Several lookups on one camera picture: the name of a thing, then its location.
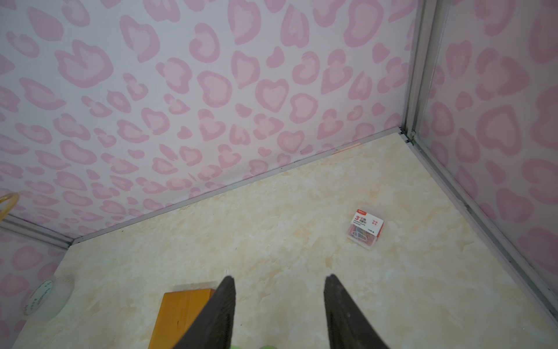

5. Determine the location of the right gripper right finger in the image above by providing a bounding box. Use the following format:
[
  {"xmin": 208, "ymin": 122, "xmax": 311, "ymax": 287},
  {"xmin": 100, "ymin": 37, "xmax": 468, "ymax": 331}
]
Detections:
[{"xmin": 323, "ymin": 274, "xmax": 388, "ymax": 349}]

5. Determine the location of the small pink card box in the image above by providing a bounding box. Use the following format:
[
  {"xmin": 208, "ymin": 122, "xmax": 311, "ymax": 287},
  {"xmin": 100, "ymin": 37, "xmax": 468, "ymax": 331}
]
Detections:
[{"xmin": 346, "ymin": 208, "xmax": 385, "ymax": 250}]

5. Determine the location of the clear tape roll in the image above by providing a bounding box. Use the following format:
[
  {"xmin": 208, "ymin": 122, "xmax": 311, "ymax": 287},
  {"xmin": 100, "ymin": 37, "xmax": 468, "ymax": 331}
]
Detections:
[{"xmin": 23, "ymin": 276, "xmax": 74, "ymax": 321}]

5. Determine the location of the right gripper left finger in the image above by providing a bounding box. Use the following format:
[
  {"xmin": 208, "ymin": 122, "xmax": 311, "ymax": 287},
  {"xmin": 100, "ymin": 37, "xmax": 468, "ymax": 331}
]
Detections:
[{"xmin": 174, "ymin": 276, "xmax": 236, "ymax": 349}]

